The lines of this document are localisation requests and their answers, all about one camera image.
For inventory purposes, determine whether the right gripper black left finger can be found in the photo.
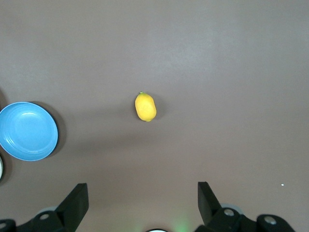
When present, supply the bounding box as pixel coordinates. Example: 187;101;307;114
16;183;89;232

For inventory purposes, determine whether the yellow lemon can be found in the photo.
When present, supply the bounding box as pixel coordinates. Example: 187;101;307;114
134;91;157;122

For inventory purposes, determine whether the blue plate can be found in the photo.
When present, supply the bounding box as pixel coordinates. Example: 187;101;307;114
0;101;59;162

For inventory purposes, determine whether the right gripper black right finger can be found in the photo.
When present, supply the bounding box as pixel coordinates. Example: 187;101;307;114
195;181;258;232

